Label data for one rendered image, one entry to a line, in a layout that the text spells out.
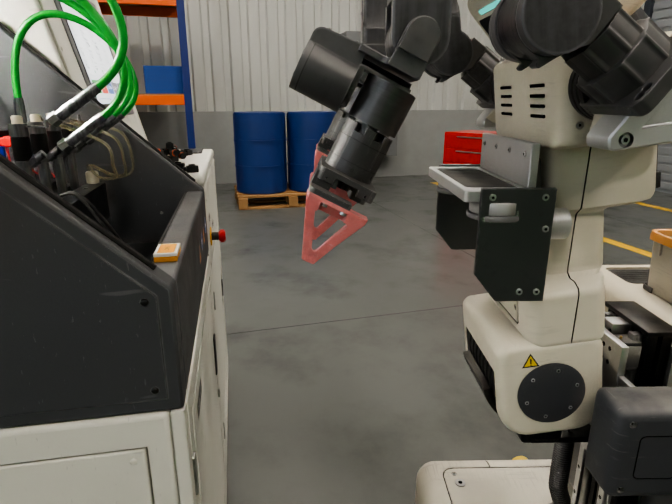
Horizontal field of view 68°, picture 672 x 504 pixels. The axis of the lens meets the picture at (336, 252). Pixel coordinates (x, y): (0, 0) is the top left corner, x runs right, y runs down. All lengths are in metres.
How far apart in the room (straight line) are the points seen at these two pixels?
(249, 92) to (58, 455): 6.92
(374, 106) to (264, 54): 6.98
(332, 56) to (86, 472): 0.57
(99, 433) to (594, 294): 0.69
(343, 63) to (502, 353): 0.49
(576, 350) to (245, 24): 6.98
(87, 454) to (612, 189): 0.78
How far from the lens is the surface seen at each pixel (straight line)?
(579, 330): 0.83
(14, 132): 0.96
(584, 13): 0.57
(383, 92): 0.54
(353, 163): 0.54
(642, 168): 0.83
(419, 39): 0.53
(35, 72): 1.28
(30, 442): 0.73
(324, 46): 0.55
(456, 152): 5.00
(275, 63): 7.48
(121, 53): 0.92
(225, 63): 7.43
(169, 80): 6.20
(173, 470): 0.73
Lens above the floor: 1.16
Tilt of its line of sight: 17 degrees down
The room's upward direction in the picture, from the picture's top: straight up
